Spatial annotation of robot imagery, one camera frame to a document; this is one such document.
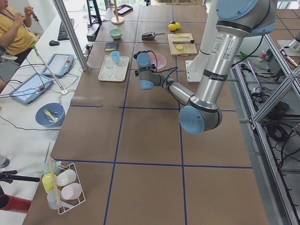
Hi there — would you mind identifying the pink bowl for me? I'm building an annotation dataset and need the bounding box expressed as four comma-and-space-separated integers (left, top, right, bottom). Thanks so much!
149, 53, 166, 71

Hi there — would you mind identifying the stainless steel ice scoop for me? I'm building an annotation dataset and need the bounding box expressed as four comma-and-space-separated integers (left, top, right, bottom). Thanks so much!
141, 31, 165, 40

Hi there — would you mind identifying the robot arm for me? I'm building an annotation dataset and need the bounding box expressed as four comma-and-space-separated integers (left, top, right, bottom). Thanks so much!
134, 0, 278, 134

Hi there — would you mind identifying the blue plastic cup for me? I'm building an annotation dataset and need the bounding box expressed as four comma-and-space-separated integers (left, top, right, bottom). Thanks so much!
110, 51, 120, 64

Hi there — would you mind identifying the cream bear tray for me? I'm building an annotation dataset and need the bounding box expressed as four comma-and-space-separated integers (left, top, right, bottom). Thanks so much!
98, 56, 129, 82

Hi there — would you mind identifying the clear wine glass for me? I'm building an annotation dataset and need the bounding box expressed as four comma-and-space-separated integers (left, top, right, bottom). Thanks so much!
105, 55, 115, 70

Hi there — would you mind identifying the lemon half slice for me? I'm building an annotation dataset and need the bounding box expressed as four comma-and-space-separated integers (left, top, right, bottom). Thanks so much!
176, 45, 184, 51

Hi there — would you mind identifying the wooden cutting board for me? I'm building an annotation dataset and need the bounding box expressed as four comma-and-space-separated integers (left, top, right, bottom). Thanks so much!
168, 33, 198, 56

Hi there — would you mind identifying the yellow plastic knife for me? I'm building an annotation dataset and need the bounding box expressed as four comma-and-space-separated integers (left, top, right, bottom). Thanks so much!
172, 35, 189, 38

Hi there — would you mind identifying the steel cylinder black cap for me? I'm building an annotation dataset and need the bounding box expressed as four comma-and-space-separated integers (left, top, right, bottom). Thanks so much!
172, 39, 195, 44

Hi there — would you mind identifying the green bowl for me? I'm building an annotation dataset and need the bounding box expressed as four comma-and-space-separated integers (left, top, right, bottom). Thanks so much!
109, 28, 123, 40

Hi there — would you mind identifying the round yellow lemon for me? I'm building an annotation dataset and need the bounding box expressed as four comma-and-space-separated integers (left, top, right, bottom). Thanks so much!
168, 23, 177, 31

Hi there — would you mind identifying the oval yellow lemon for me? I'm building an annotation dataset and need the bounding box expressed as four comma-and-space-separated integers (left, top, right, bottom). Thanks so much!
175, 22, 181, 30

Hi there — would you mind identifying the yellow plastic fork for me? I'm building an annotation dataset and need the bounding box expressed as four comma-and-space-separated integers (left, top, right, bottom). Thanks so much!
44, 109, 57, 122

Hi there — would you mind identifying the wooden paper towel stand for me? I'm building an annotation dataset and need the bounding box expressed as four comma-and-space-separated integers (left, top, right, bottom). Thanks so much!
111, 0, 125, 25

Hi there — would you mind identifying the blue bowl with fork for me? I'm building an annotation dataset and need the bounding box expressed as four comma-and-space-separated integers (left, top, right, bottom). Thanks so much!
35, 103, 65, 128

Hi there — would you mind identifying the blue teach pendant far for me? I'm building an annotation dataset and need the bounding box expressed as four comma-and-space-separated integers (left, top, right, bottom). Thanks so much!
47, 53, 74, 78

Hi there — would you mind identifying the blue teach pendant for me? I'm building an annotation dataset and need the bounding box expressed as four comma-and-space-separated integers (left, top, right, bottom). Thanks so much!
9, 73, 53, 105
47, 53, 74, 78

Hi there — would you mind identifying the black keyboard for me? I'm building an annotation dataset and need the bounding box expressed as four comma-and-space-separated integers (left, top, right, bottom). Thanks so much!
57, 22, 69, 41

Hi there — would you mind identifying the blue teach pendant near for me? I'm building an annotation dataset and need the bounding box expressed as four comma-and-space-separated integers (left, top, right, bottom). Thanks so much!
9, 73, 53, 105

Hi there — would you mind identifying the black computer mouse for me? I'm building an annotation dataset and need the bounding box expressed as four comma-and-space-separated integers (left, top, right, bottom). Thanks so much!
49, 40, 60, 46

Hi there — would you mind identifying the person in yellow shirt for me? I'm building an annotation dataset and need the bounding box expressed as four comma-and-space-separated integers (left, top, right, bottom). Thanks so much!
0, 0, 39, 92

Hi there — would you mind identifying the red cylinder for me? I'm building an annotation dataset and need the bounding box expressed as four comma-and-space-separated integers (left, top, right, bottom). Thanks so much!
0, 195, 31, 213

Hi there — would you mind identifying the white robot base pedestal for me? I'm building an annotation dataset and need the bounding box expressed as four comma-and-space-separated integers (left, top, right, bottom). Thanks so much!
186, 0, 218, 82

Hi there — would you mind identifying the white wire cup rack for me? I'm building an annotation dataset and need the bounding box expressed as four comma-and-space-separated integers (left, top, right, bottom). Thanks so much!
42, 158, 86, 215

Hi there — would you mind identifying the aluminium frame post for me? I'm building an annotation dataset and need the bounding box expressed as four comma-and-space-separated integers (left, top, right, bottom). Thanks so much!
53, 0, 89, 71

